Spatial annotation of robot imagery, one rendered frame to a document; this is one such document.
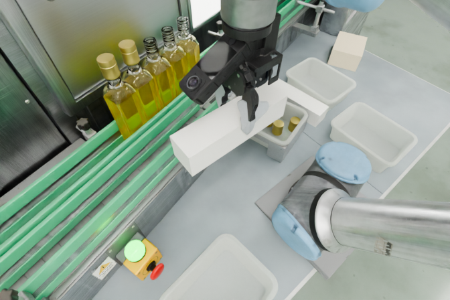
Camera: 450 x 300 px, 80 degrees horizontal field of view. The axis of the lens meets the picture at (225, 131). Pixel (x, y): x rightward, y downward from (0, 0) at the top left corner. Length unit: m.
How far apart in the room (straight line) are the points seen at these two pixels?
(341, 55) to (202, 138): 0.91
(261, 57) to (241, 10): 0.11
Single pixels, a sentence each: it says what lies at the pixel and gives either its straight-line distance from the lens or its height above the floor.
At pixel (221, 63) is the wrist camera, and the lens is 0.40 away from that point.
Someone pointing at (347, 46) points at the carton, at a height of 0.82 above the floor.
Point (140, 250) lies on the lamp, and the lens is 0.68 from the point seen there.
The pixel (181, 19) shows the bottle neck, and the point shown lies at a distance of 0.75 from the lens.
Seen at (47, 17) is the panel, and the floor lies 1.21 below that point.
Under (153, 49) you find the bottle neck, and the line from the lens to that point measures 0.67.
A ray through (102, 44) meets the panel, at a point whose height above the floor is 1.10.
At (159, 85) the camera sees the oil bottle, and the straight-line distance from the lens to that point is 0.70.
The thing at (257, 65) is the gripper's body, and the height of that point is 1.23.
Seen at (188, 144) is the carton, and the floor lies 1.11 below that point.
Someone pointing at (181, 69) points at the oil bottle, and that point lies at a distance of 0.74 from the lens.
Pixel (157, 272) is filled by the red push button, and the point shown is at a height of 0.81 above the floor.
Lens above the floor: 1.48
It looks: 51 degrees down
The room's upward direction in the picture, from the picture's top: straight up
